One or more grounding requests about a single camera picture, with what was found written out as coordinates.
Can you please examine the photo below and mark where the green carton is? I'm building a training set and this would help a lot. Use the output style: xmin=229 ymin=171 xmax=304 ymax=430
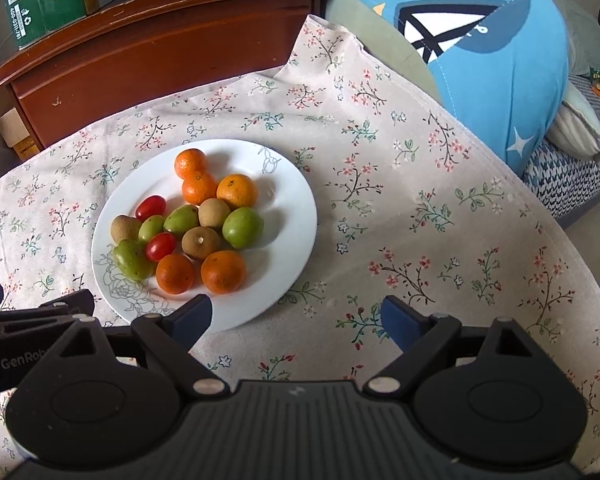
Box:
xmin=0 ymin=0 xmax=88 ymax=51

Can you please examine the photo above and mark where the white plate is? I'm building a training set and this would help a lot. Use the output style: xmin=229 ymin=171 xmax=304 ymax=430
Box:
xmin=91 ymin=138 xmax=319 ymax=333

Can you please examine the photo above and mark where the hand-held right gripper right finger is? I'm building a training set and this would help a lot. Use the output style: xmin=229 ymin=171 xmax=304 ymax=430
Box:
xmin=364 ymin=295 xmax=543 ymax=397

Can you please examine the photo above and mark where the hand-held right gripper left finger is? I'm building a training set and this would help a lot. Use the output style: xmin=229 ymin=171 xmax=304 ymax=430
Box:
xmin=50 ymin=294 xmax=230 ymax=398

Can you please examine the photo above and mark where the pale green pillow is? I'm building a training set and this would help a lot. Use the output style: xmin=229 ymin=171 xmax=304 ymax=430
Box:
xmin=535 ymin=0 xmax=600 ymax=78

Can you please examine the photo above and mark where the olive green blanket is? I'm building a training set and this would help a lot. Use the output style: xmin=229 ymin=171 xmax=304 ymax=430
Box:
xmin=325 ymin=0 xmax=443 ymax=106

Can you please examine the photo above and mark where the blue white patterned bedsheet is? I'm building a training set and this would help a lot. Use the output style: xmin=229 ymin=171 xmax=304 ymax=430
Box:
xmin=522 ymin=72 xmax=600 ymax=221

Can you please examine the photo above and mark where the white striped pillow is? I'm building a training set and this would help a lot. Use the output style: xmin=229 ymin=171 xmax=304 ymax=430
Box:
xmin=546 ymin=81 xmax=600 ymax=162

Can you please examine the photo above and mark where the floral tablecloth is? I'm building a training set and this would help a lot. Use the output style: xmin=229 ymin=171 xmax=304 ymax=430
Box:
xmin=0 ymin=14 xmax=600 ymax=480

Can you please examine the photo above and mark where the cardboard box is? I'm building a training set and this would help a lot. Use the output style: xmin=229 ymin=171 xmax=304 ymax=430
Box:
xmin=0 ymin=92 xmax=43 ymax=161

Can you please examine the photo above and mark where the blue printed cushion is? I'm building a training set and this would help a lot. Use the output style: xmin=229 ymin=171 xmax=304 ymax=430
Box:
xmin=305 ymin=0 xmax=570 ymax=173

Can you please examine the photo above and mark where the brown wooden cabinet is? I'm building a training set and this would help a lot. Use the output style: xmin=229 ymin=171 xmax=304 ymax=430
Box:
xmin=0 ymin=0 xmax=341 ymax=163

